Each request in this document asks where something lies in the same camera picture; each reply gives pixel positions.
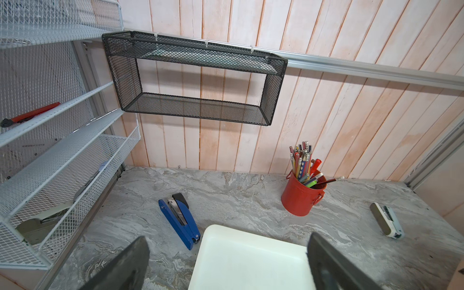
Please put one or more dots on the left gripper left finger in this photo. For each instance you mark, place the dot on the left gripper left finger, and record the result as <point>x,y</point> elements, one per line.
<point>126,271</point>

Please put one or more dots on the black mesh wall basket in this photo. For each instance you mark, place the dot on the black mesh wall basket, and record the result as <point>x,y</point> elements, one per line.
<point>175,76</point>

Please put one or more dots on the grey stapler on shelf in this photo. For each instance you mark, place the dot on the grey stapler on shelf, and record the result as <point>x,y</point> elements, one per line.
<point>37,228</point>

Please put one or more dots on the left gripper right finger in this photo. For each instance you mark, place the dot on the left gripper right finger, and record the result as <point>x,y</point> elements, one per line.
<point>332,271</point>

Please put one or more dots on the red handled tool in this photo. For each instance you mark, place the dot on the red handled tool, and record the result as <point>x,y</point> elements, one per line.
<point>8,122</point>

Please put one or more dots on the white wire wall shelf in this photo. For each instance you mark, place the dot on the white wire wall shelf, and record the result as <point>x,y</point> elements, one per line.
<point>69,153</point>

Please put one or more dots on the red pen cup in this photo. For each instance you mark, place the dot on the red pen cup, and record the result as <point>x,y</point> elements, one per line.
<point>299,199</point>

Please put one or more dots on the pens and pencils bunch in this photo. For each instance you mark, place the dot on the pens and pencils bunch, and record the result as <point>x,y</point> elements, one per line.
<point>305,169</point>

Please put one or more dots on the white storage tray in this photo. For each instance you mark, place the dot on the white storage tray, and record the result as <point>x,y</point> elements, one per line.
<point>230,259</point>

